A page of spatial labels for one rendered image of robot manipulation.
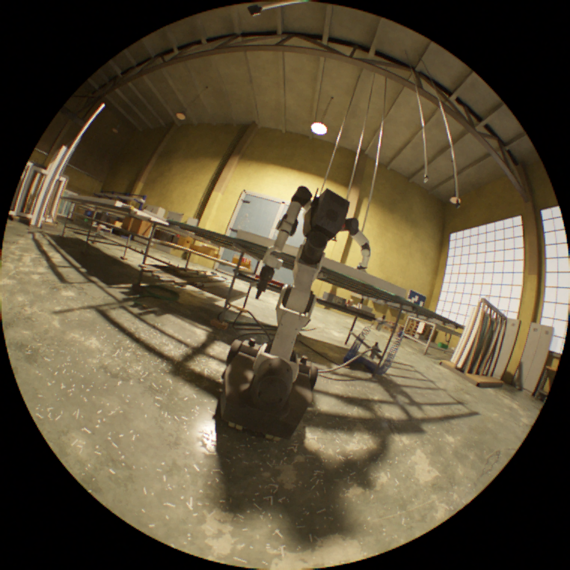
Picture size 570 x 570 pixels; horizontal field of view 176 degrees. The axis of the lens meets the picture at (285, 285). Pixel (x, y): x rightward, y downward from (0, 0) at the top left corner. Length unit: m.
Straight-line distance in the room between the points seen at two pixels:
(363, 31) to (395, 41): 0.99
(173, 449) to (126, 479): 0.23
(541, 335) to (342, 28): 10.54
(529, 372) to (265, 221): 11.33
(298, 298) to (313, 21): 8.02
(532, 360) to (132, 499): 7.57
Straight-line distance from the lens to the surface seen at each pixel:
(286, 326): 0.97
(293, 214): 1.26
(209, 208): 8.96
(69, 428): 0.87
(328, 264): 1.41
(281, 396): 0.70
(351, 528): 0.84
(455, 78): 8.35
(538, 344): 7.34
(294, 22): 8.22
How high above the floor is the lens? 0.69
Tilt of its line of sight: 2 degrees down
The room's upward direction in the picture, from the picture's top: 19 degrees clockwise
